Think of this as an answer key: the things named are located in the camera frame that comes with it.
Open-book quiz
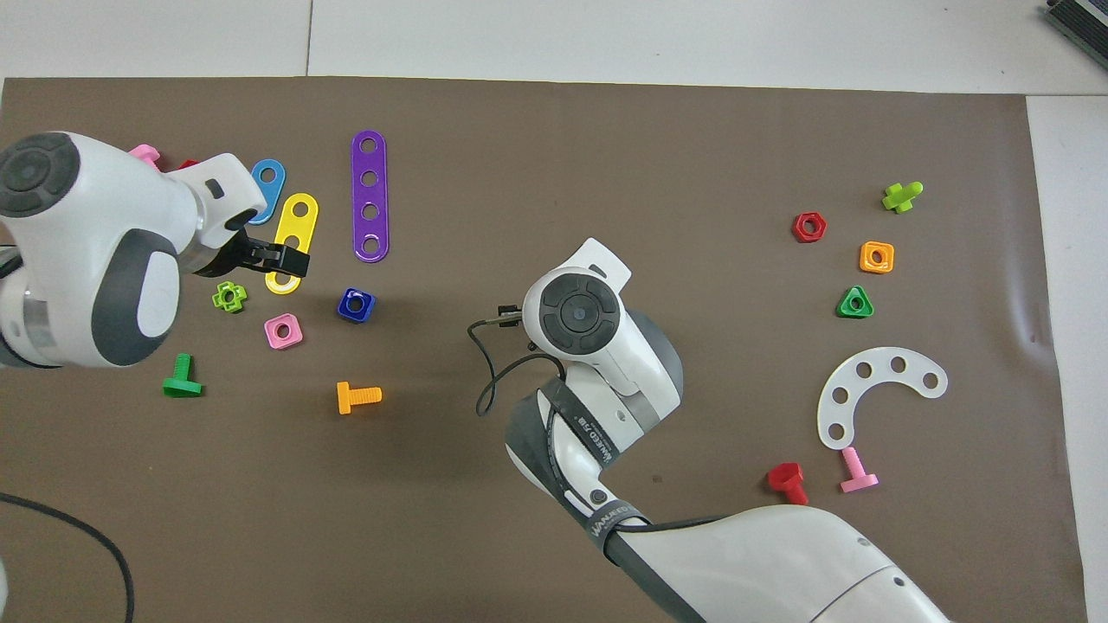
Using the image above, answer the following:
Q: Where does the green plastic bolt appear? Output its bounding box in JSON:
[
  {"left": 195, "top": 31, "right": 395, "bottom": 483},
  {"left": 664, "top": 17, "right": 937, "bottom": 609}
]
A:
[{"left": 163, "top": 353, "right": 204, "bottom": 399}]

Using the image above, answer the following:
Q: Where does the white curved perforated plate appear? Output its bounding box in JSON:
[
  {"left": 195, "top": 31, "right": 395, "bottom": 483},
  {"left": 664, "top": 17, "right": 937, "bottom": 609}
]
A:
[{"left": 817, "top": 347, "right": 949, "bottom": 451}]

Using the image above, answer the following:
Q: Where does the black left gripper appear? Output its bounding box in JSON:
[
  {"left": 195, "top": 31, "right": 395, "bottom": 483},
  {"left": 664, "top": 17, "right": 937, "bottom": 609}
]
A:
[{"left": 202, "top": 225, "right": 312, "bottom": 280}]

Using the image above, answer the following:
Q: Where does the yellow three-hole plate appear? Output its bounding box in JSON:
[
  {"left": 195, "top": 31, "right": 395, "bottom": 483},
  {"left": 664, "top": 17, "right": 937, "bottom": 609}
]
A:
[{"left": 265, "top": 193, "right": 319, "bottom": 296}]

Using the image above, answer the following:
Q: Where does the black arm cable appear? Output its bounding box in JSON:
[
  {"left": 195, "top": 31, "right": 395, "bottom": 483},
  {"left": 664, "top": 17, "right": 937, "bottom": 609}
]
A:
[
  {"left": 0, "top": 492, "right": 136, "bottom": 623},
  {"left": 467, "top": 303, "right": 737, "bottom": 542}
]

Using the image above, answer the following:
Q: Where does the orange plastic bolt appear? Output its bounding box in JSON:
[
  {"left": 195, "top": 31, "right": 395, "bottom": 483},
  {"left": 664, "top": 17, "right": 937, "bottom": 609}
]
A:
[{"left": 337, "top": 382, "right": 383, "bottom": 415}]

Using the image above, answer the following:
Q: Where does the grey ribbed device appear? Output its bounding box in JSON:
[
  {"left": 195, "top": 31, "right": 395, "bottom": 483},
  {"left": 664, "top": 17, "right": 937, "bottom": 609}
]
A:
[{"left": 1043, "top": 0, "right": 1108, "bottom": 70}]

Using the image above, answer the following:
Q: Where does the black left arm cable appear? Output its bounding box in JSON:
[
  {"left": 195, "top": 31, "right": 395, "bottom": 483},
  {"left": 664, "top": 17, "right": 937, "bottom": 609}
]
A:
[{"left": 0, "top": 492, "right": 136, "bottom": 623}]

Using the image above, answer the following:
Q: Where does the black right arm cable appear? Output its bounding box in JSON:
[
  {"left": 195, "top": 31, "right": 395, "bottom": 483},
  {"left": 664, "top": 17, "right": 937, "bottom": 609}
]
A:
[{"left": 467, "top": 303, "right": 737, "bottom": 542}]

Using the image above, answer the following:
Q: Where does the purple four-hole strip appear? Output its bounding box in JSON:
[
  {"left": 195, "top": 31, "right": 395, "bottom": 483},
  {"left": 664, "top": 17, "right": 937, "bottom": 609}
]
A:
[{"left": 351, "top": 130, "right": 390, "bottom": 263}]

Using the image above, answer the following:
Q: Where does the red plastic bolt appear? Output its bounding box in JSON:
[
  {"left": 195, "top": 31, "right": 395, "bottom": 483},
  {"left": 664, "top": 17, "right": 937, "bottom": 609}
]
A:
[{"left": 767, "top": 463, "right": 809, "bottom": 507}]

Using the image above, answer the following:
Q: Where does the pink square nut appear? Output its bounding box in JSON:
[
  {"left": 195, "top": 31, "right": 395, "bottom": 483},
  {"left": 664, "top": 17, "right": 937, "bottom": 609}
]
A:
[{"left": 264, "top": 313, "right": 305, "bottom": 350}]

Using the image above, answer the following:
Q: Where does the brown table mat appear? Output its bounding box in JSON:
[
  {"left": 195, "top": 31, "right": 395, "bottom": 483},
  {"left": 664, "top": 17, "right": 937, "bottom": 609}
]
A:
[{"left": 0, "top": 76, "right": 1088, "bottom": 623}]

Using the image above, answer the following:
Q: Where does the blue two-hole plate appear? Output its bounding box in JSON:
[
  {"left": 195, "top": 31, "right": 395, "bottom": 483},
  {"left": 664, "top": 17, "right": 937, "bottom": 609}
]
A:
[{"left": 249, "top": 158, "right": 287, "bottom": 226}]

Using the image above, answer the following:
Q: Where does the lime green cross bolt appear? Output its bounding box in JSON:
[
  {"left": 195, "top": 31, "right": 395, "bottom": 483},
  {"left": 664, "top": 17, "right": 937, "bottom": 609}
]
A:
[{"left": 881, "top": 181, "right": 924, "bottom": 214}]

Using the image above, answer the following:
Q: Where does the blue square nut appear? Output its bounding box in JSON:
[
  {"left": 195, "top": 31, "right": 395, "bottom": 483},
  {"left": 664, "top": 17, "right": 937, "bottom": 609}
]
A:
[{"left": 338, "top": 287, "right": 377, "bottom": 324}]

